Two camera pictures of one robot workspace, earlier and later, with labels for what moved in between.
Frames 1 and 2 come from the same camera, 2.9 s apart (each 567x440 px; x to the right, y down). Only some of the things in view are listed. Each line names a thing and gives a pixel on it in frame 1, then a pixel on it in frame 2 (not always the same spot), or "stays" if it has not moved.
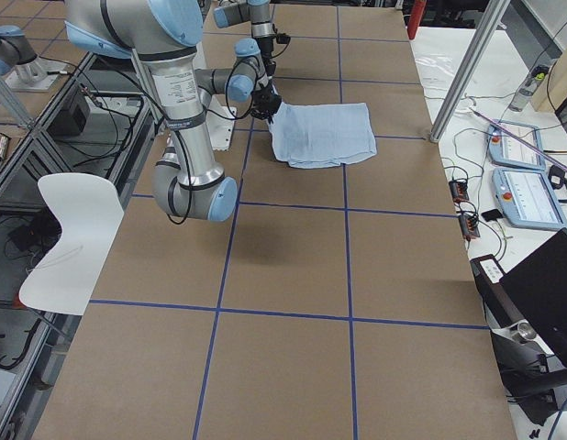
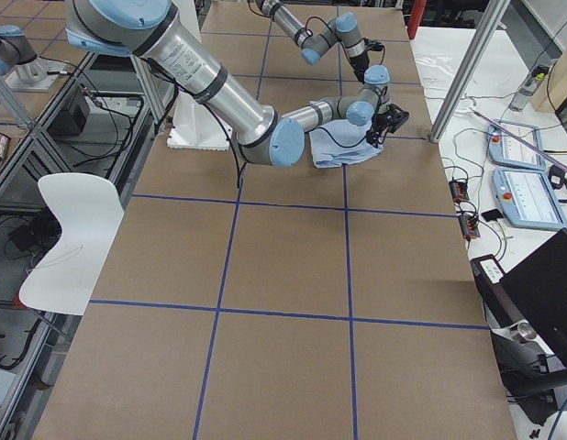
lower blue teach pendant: x=528 y=198 stays
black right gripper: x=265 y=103 → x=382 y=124
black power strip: x=459 y=191 stays
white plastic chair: x=90 y=211 stays
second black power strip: x=469 y=227 stays
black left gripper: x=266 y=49 → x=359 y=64
